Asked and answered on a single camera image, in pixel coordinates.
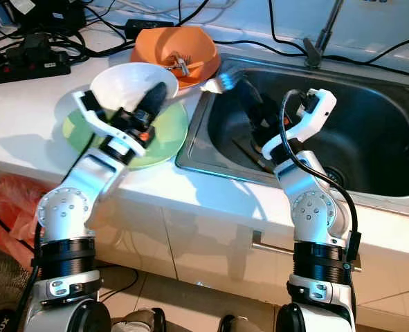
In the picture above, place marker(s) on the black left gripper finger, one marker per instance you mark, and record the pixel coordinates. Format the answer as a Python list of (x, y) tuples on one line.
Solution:
[(154, 100)]

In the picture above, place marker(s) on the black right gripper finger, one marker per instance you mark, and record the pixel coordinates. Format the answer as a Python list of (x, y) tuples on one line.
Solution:
[(250, 95)]

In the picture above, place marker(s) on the metal spoon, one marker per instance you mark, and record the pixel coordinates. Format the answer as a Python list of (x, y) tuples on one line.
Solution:
[(255, 148)]

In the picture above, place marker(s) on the white bowl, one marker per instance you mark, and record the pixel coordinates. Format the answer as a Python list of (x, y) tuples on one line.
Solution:
[(128, 83)]

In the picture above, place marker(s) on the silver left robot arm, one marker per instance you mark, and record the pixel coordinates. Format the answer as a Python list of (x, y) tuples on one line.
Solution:
[(69, 207)]

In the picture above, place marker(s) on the white kitchen base cabinet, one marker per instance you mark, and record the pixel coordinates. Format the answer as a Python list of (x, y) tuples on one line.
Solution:
[(197, 242)]

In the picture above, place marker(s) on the light green plate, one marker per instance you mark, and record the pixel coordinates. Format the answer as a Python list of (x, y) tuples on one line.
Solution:
[(169, 138)]

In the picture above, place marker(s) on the small metal utensil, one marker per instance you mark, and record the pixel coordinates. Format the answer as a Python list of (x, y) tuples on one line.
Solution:
[(182, 65)]

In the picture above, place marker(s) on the orange plastic plate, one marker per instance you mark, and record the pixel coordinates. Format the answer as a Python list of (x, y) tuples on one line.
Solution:
[(207, 77)]

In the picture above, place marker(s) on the orange plastic bowl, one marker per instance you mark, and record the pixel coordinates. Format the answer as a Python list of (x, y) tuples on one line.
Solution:
[(162, 45)]

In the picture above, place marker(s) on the black power adapter brick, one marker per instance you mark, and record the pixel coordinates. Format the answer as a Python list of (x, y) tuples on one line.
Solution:
[(149, 28)]

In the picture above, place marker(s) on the dark metal faucet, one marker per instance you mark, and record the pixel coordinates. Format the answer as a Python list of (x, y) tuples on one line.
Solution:
[(313, 52)]

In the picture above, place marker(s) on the stainless steel sink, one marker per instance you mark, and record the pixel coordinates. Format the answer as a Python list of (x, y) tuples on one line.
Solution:
[(384, 138)]

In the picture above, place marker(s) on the black power strip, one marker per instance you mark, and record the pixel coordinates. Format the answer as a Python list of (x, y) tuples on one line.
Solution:
[(31, 68)]

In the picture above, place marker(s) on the black plug adapter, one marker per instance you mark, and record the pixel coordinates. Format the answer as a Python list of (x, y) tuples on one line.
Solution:
[(41, 43)]

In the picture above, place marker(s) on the black electronic box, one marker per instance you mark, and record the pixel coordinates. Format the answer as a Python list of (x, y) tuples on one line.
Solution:
[(55, 17)]

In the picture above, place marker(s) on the orange plastic bag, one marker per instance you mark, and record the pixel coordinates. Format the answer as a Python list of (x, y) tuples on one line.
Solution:
[(7, 214)]

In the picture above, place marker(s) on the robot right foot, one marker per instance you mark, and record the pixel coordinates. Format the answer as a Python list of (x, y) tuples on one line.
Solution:
[(239, 325)]

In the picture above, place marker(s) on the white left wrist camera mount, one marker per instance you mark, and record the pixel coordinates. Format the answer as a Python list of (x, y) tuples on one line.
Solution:
[(97, 126)]

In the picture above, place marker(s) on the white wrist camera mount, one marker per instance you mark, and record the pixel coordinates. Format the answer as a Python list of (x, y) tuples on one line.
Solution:
[(97, 126), (325, 114)]

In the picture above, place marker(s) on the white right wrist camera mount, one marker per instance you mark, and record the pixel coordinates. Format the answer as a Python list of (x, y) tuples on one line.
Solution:
[(325, 114)]

